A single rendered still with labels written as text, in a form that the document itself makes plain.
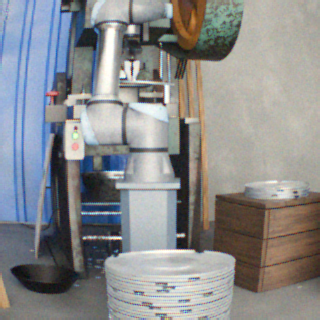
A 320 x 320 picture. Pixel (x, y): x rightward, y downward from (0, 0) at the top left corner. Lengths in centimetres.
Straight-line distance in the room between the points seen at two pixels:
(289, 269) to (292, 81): 233
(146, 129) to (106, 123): 12
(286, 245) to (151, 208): 59
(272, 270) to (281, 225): 18
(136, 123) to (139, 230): 31
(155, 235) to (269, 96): 251
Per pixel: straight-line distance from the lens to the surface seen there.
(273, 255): 217
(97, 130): 189
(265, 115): 422
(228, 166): 411
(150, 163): 186
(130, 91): 255
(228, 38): 263
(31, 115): 379
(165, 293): 123
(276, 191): 223
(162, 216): 186
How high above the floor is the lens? 62
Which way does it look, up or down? 3 degrees down
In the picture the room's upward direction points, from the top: straight up
